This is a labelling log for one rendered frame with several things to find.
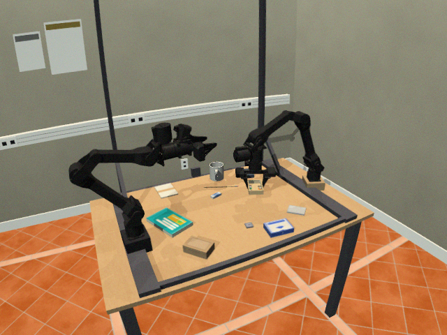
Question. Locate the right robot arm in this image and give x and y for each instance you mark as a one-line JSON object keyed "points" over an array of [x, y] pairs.
{"points": [[164, 149]]}

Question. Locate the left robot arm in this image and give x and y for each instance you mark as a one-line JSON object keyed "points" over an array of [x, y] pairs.
{"points": [[260, 135]]}

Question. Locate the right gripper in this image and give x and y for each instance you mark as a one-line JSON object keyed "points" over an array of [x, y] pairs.
{"points": [[196, 145]]}

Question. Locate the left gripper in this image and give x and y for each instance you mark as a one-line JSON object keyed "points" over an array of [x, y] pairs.
{"points": [[255, 167]]}

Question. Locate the grey mug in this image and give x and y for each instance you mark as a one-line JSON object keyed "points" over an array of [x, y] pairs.
{"points": [[216, 166]]}

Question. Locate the wooden ball-in-hole puzzle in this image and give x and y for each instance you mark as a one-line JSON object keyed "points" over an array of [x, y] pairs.
{"points": [[255, 187]]}

